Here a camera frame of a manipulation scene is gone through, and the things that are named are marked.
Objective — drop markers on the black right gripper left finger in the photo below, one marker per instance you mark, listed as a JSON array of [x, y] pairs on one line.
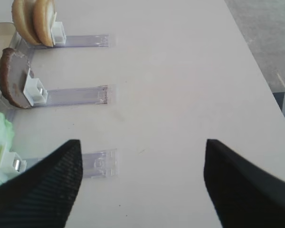
[[43, 196]]

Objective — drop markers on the white lettuce holder clip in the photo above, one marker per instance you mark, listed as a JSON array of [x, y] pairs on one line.
[[11, 164]]

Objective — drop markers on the clear bun holder rail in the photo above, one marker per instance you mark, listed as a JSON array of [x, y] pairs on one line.
[[86, 41]]

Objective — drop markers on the white bun holder clip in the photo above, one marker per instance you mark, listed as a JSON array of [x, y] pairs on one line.
[[58, 33]]

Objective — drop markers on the standing bun slice far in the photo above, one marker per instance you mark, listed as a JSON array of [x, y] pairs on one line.
[[22, 16]]

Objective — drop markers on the standing meat patty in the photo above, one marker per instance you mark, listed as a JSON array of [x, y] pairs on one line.
[[14, 66]]

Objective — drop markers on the clear lettuce holder rail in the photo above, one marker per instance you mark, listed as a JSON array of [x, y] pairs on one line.
[[99, 164]]

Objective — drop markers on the clear patty holder rail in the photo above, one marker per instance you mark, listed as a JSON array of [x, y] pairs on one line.
[[76, 96]]

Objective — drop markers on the white patty holder clip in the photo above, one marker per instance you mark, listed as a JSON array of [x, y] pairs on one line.
[[34, 91]]

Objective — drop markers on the standing bun slice near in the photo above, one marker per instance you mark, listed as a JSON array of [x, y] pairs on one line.
[[43, 14]]

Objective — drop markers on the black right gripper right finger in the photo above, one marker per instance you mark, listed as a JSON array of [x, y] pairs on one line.
[[243, 195]]

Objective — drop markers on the standing bun slice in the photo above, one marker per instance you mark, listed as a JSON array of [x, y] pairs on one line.
[[22, 16], [43, 14]]

